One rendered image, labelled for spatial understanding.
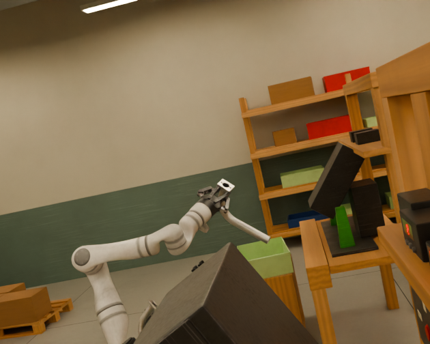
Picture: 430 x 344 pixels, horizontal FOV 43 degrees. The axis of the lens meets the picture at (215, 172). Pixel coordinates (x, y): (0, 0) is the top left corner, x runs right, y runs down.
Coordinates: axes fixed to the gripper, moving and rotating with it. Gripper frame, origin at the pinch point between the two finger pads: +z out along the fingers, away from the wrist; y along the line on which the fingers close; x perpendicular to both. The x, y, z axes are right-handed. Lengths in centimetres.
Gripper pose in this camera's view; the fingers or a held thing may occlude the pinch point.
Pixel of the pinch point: (223, 190)
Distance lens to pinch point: 204.8
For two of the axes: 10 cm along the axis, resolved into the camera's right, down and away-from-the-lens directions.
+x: -2.1, 7.0, 6.8
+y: -8.2, -5.1, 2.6
